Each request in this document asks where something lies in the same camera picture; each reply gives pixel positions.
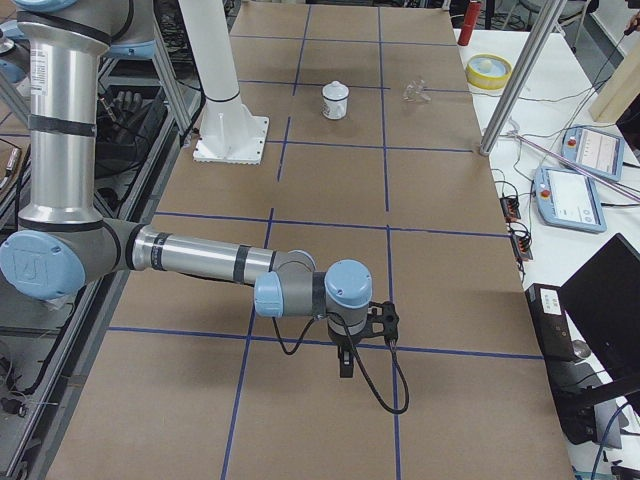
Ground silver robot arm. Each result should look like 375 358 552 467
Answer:
1 1 373 377

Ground white enamel mug blue rim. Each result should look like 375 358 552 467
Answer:
321 97 348 120

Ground black monitor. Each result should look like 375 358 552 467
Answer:
559 233 639 410

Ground white egg shaped object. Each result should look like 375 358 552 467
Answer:
476 58 493 73

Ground black computer box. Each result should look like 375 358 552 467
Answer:
526 283 636 449

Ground red bottle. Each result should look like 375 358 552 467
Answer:
457 0 482 46

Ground far blue teach pendant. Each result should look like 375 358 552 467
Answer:
561 126 624 182

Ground yellow tape roll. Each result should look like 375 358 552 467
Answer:
465 54 513 90

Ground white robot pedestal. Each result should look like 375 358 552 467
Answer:
179 0 269 165

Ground metal grabber stick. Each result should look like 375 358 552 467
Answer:
505 130 639 206

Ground white ceramic lid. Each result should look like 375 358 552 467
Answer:
322 80 349 101

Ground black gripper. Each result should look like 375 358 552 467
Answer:
328 327 373 378

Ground blue teach pendant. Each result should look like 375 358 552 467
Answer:
561 126 624 182
533 166 607 233

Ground aluminium frame post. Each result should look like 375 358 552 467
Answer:
479 0 567 156

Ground near blue teach pendant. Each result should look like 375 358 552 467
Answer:
533 166 607 233

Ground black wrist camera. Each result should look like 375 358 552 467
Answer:
363 301 399 347

